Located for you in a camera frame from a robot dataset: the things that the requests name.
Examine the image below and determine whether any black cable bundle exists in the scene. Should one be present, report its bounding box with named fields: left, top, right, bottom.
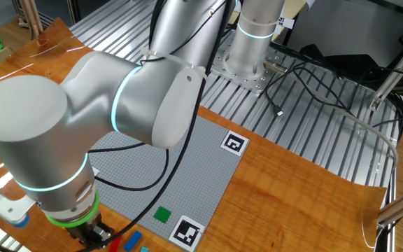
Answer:
left=264, top=41, right=403, bottom=127

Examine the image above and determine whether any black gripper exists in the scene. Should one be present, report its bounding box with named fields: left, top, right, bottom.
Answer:
left=69, top=212, right=115, bottom=252

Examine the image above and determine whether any green wrist mount ring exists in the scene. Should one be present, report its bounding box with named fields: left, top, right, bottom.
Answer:
left=45, top=188, right=101, bottom=229

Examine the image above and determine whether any grey Lego baseplate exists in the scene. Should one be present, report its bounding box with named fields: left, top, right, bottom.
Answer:
left=87, top=115, right=250, bottom=252

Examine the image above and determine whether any grey cable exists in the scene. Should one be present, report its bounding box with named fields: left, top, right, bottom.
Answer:
left=306, top=87, right=400, bottom=169

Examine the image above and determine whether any metal mounting plate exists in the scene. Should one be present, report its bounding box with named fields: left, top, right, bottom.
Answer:
left=211, top=29, right=280, bottom=95

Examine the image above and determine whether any aluminium extrusion bar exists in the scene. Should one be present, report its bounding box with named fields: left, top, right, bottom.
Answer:
left=376, top=181, right=403, bottom=229
left=368, top=29, right=403, bottom=113

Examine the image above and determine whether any white printed label tag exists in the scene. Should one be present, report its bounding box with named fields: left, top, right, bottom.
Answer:
left=278, top=15, right=295, bottom=29

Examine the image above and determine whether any wood pattern table mat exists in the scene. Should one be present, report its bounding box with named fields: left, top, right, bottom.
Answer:
left=0, top=17, right=388, bottom=252

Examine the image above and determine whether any red Lego brick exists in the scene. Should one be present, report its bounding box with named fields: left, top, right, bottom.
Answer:
left=108, top=236, right=122, bottom=252

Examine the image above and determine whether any green square Lego plate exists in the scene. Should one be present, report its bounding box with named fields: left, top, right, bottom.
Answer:
left=153, top=206, right=172, bottom=224

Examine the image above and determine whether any blue Lego brick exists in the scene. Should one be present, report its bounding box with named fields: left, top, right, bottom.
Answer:
left=123, top=230, right=143, bottom=252

